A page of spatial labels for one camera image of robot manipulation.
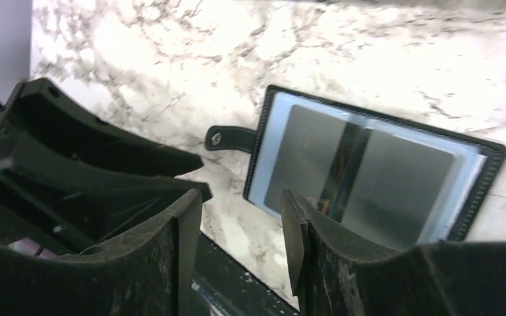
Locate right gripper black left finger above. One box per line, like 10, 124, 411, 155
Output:
0, 189, 202, 315

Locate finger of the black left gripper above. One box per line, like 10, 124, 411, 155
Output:
0, 144, 212, 253
7, 78, 204, 177

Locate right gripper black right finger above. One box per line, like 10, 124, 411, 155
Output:
281, 190, 506, 315

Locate black leather card holder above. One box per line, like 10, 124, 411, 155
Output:
205, 85, 506, 250

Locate dark card in holder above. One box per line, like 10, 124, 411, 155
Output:
341, 131, 457, 250

